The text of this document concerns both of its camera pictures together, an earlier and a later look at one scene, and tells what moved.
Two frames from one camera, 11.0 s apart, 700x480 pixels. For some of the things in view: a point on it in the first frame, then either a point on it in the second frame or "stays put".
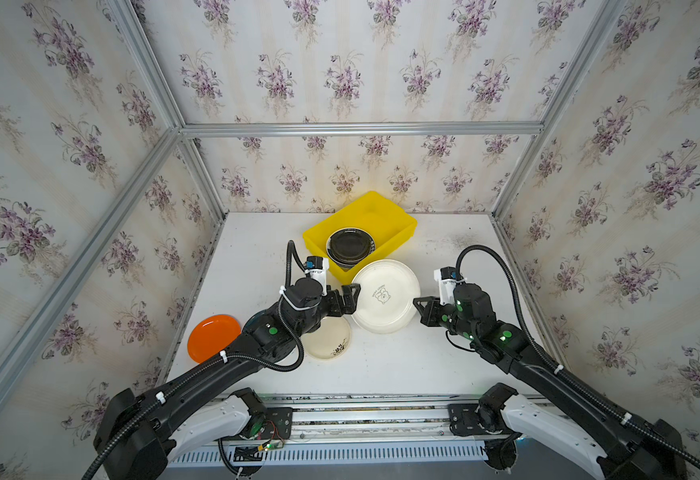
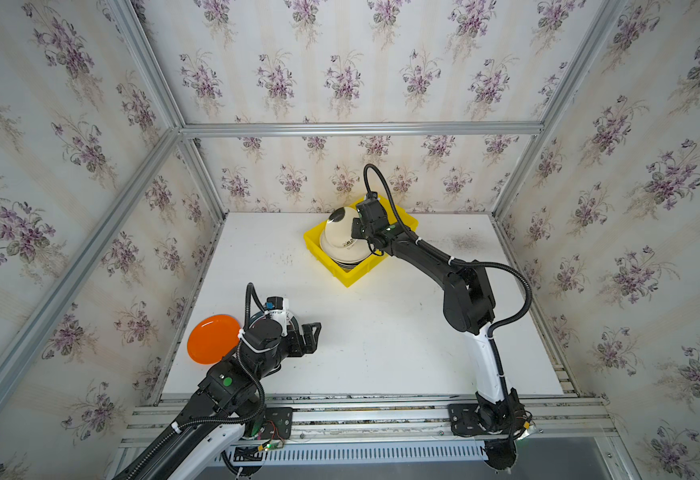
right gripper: x=439 y=312 → x=370 y=215
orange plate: x=210 y=335 stays put
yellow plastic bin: x=389 y=226 stays put
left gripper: x=335 y=302 → x=301 y=339
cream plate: x=330 y=341 → x=338 y=243
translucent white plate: x=387 y=292 → x=347 y=265
